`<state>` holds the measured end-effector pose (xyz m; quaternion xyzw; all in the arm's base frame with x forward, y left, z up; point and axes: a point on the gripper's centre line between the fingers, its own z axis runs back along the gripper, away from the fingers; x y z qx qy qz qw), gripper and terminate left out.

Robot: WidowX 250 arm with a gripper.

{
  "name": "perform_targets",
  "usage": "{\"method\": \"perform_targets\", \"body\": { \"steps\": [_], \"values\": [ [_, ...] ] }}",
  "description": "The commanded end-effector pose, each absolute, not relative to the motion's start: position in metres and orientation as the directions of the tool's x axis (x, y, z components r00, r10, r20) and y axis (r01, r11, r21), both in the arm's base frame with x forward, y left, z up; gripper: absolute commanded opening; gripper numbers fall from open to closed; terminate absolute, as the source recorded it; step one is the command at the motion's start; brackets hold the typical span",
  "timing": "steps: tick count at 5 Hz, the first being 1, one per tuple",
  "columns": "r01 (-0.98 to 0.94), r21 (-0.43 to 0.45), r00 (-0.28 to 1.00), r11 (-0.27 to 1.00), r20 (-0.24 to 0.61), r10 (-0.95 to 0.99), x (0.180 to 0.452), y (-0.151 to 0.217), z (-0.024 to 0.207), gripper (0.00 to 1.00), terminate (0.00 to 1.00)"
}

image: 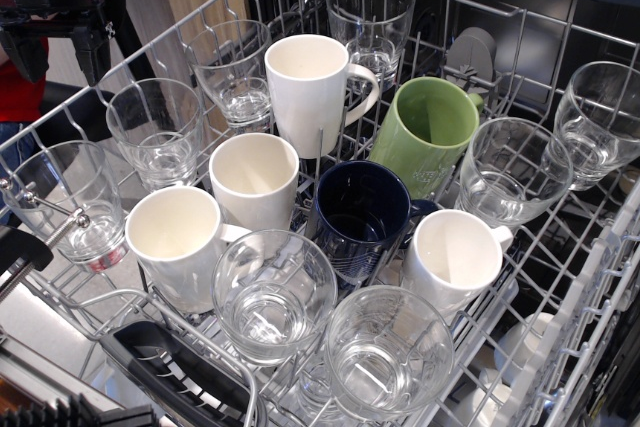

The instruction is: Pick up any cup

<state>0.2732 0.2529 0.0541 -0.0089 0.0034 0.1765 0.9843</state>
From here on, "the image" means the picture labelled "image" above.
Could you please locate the metal screw clamp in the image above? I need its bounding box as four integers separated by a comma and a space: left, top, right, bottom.
1, 190, 91, 301

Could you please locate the grey wire dishwasher rack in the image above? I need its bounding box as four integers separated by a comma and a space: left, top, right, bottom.
0, 0, 640, 427

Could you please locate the clear glass back left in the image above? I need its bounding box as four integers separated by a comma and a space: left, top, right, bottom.
185, 20, 272, 133

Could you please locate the clear glass left middle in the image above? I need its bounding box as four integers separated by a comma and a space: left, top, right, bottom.
106, 78, 204, 192

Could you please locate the black rack handle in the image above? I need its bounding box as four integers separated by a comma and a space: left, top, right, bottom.
100, 321, 250, 426

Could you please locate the white handleless centre cup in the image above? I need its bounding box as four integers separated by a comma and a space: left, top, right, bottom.
209, 133, 299, 231

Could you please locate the clear glass right middle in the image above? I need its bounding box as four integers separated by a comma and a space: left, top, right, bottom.
455, 117, 574, 231

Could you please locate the dark blue ceramic mug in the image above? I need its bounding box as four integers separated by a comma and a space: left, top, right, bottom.
305, 160, 438, 293

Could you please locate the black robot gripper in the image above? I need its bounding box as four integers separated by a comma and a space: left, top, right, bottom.
1, 0, 114, 86

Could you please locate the clear glass back centre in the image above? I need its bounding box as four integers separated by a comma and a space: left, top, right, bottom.
326, 0, 416, 91

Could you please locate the clear glass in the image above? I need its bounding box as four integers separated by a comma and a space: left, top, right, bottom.
455, 117, 574, 231
326, 0, 416, 91
3, 140, 128, 272
106, 78, 204, 192
554, 61, 639, 191
185, 20, 272, 133
212, 229, 338, 366
324, 285, 454, 422

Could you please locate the clear glass far left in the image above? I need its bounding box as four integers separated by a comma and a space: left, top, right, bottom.
3, 140, 128, 272

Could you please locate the white mug front left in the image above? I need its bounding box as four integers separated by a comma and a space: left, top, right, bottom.
125, 186, 249, 314

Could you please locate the white mug front right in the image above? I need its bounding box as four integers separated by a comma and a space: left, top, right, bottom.
400, 209, 513, 322

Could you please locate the tall white mug with handle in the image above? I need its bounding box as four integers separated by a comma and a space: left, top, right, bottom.
264, 34, 380, 159

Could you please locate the green ceramic mug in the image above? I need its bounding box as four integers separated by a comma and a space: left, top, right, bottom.
369, 77, 484, 199

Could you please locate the clear glass far right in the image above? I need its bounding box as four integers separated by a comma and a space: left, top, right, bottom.
554, 61, 639, 191

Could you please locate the clear glass front bottom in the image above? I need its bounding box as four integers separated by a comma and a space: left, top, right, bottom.
324, 285, 454, 422

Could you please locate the clear glass front centre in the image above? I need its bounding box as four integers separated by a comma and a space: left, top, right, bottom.
212, 229, 338, 366

